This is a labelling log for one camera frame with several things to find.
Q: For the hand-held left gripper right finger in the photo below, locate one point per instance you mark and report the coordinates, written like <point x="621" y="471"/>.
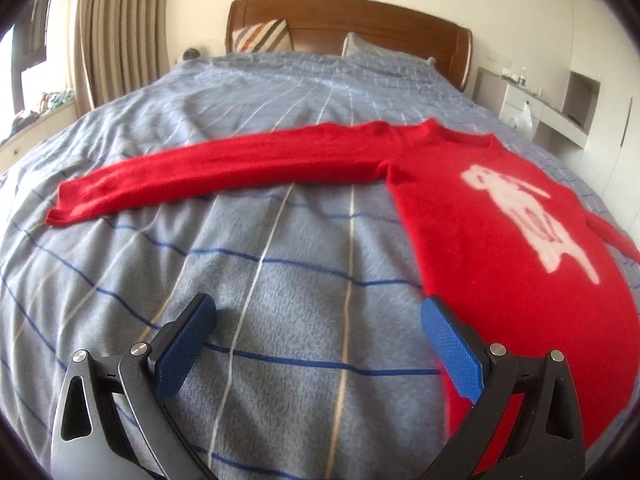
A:
<point x="452" y="350"/>

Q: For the red sweater with white print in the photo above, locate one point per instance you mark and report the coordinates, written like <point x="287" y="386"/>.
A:
<point x="475" y="240"/>

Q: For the white pillow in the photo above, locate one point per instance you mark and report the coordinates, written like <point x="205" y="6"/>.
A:
<point x="360" y="45"/>

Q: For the beige curtain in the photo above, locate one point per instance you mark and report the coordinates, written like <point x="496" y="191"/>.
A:
<point x="115" y="25"/>

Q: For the blue plaid blanket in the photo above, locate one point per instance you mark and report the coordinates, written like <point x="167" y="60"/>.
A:
<point x="280" y="270"/>

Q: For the clear bottle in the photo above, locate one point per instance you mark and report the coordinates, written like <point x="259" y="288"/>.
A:
<point x="523" y="77"/>

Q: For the white desk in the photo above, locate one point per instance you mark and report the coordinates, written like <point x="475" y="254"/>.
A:
<point x="517" y="102"/>

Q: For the striped pillow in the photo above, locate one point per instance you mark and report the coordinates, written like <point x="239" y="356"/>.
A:
<point x="262" y="37"/>

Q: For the white plastic bag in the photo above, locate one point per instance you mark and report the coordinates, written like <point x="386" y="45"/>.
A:
<point x="522" y="117"/>

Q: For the small round white fan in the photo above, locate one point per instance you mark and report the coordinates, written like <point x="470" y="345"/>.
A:
<point x="191" y="53"/>

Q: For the beige window bench cabinet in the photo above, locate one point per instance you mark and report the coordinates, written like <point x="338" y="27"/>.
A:
<point x="30" y="150"/>

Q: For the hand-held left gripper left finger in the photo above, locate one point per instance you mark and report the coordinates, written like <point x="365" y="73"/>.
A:
<point x="185" y="345"/>

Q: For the window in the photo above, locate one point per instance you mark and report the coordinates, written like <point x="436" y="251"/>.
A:
<point x="25" y="55"/>

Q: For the white built-in wardrobe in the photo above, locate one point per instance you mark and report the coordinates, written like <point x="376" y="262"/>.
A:
<point x="615" y="85"/>

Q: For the colourful clutter pile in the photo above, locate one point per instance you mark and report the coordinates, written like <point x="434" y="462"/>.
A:
<point x="45" y="105"/>

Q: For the wooden headboard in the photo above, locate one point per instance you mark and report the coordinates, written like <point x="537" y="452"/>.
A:
<point x="350" y="20"/>

